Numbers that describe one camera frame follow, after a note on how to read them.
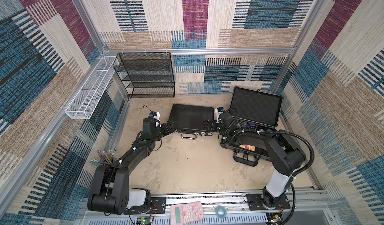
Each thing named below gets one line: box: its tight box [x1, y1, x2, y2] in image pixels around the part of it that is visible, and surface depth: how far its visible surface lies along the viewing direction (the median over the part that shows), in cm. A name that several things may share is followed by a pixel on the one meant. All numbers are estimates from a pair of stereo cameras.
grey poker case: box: [220, 86, 283, 167], surface depth 100 cm
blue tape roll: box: [215, 205, 227, 219], surface depth 73 cm
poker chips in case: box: [235, 121, 259, 130], surface depth 99 cm
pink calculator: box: [170, 201, 204, 225], surface depth 71 cm
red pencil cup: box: [89, 149, 116, 167], surface depth 76 cm
